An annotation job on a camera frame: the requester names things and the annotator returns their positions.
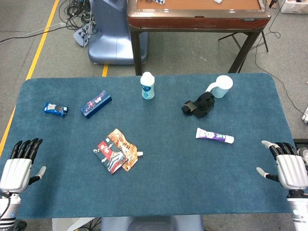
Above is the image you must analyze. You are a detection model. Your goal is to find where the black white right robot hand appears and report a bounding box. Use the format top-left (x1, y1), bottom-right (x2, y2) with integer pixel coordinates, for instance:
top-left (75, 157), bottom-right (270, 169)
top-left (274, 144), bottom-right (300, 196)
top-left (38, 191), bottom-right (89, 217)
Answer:
top-left (256, 140), bottom-right (308, 191)

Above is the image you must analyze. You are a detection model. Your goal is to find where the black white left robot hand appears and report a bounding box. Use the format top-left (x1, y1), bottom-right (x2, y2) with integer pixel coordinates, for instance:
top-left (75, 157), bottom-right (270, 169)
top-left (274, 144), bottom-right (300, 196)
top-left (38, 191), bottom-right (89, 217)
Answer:
top-left (0, 138), bottom-right (46, 193)

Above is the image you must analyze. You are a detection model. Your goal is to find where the white purple tube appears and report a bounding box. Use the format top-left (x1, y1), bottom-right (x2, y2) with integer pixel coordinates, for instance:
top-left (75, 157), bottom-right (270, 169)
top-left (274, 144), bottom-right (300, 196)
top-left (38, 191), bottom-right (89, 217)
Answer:
top-left (195, 127), bottom-right (235, 145)

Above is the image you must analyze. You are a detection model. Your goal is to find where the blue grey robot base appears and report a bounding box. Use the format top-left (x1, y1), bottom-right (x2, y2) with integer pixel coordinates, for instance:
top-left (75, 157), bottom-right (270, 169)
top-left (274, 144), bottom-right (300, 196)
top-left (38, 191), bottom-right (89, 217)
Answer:
top-left (87, 0), bottom-right (149, 65)

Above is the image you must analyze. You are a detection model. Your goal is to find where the white blue bottle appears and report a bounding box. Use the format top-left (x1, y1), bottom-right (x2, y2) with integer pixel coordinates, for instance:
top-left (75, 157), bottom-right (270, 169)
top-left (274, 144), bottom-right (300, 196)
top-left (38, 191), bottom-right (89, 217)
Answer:
top-left (140, 71), bottom-right (155, 100)

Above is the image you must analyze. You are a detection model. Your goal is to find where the grey sneaker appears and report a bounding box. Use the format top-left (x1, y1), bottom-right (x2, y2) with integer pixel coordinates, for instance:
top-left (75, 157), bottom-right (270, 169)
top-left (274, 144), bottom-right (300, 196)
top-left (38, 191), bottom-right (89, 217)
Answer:
top-left (297, 148), bottom-right (308, 167)

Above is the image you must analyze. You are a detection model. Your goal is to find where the black stand foot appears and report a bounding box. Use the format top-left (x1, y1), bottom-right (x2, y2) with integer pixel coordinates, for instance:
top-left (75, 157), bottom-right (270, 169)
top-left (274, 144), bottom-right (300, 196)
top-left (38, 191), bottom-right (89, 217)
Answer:
top-left (293, 138), bottom-right (308, 150)

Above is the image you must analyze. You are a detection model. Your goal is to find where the white flat board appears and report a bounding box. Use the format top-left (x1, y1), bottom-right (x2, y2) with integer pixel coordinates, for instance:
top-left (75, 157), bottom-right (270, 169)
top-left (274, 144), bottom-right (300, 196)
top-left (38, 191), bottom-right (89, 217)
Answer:
top-left (51, 217), bottom-right (96, 231)

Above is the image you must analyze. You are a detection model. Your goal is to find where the blue cookie snack packet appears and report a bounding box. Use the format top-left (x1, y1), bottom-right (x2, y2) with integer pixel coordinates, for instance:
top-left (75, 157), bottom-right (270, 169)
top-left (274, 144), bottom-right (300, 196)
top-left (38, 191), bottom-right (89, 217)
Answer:
top-left (42, 102), bottom-right (70, 117)

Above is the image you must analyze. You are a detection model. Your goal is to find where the long dark blue box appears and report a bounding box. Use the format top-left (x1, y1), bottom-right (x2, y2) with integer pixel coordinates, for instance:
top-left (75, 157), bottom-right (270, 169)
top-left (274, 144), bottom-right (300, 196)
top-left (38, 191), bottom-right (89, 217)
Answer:
top-left (80, 90), bottom-right (113, 119)

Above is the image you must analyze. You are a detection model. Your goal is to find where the black wrist brace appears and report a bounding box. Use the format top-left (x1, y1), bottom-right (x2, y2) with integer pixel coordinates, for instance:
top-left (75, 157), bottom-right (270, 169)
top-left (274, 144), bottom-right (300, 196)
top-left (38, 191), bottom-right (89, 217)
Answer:
top-left (181, 91), bottom-right (216, 118)

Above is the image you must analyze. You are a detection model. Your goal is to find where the orange spout pouch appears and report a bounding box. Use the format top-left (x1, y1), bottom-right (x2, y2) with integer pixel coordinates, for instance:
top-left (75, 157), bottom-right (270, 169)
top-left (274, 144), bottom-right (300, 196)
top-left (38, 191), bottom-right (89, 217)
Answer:
top-left (107, 128), bottom-right (144, 172)

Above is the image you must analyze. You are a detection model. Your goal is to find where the blue felt table mat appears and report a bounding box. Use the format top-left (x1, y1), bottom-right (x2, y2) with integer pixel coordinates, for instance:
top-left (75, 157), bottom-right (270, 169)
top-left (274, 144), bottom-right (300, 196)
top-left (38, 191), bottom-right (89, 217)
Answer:
top-left (0, 73), bottom-right (299, 220)

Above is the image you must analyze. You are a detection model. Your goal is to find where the blue grey robot torso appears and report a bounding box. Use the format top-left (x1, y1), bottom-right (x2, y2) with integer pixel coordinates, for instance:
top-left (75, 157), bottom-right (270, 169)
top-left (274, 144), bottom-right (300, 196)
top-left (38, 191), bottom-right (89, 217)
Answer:
top-left (100, 215), bottom-right (205, 231)

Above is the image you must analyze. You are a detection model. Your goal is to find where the grey power strip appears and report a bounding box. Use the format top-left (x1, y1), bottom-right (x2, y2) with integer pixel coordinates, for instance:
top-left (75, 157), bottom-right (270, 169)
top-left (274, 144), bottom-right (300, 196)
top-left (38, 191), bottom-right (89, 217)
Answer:
top-left (73, 23), bottom-right (91, 48)

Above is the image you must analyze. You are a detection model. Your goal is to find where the white storage box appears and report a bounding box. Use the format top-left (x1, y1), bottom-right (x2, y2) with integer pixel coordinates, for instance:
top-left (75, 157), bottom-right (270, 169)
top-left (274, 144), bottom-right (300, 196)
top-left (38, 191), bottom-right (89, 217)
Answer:
top-left (280, 0), bottom-right (308, 14)

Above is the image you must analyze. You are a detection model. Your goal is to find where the brown mahjong table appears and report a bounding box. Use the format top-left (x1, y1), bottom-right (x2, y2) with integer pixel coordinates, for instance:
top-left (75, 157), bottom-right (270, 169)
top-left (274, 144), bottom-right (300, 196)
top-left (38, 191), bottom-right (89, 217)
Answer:
top-left (127, 0), bottom-right (272, 76)

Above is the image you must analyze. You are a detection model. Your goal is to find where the light blue handled mug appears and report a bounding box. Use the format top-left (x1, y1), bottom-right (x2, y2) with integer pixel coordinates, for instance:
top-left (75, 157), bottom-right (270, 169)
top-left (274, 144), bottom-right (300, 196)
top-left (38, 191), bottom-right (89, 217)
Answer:
top-left (205, 75), bottom-right (234, 99)

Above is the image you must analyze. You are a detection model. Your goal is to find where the black cable bundle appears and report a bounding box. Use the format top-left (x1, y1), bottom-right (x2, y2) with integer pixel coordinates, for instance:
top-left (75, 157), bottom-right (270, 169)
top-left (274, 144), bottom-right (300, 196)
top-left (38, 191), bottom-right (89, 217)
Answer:
top-left (57, 0), bottom-right (99, 33)

